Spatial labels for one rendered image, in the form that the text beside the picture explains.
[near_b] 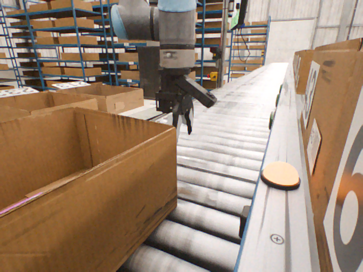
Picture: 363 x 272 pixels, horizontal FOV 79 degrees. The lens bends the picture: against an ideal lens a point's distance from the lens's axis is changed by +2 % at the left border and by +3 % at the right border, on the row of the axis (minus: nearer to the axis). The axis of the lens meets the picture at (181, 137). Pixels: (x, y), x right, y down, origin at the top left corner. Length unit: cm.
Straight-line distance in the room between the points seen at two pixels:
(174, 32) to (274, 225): 46
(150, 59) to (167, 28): 92
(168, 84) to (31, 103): 88
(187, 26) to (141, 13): 18
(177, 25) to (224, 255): 48
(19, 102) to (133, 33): 78
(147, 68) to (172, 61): 94
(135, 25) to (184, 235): 56
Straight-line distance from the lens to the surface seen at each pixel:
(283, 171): 28
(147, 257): 38
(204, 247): 40
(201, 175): 56
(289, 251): 22
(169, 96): 59
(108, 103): 110
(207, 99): 56
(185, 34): 57
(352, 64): 23
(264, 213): 24
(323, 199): 24
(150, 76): 149
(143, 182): 34
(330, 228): 20
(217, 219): 44
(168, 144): 36
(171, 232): 41
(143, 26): 69
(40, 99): 135
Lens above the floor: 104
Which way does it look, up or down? 21 degrees down
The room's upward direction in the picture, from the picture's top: straight up
